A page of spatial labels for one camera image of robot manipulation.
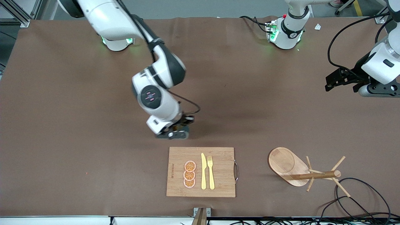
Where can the toy orange slice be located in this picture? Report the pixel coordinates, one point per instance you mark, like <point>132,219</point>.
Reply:
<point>189,183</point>
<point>189,175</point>
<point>190,166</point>

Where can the wooden mug rack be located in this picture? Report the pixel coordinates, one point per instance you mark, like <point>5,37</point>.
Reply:
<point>286,165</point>

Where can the yellow plastic fork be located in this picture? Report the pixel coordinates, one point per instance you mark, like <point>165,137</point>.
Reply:
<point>211,178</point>

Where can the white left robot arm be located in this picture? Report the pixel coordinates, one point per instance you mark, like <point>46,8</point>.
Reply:
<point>289,34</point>

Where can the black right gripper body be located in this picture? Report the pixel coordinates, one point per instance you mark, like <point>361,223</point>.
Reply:
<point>186,120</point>

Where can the brown table cover sheet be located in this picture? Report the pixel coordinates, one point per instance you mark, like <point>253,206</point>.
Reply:
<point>250,93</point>

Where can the aluminium frame profile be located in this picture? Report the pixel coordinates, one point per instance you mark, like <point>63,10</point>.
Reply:
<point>18,14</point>

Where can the white paper scrap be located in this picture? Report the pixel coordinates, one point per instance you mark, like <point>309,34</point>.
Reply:
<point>317,27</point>

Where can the yellow plastic knife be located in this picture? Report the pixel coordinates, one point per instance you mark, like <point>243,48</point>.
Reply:
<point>203,175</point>

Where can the bamboo cutting board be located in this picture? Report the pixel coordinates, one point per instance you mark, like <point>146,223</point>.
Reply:
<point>222,172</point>

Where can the metal bracket with brown post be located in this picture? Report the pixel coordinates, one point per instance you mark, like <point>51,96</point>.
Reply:
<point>201,215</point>

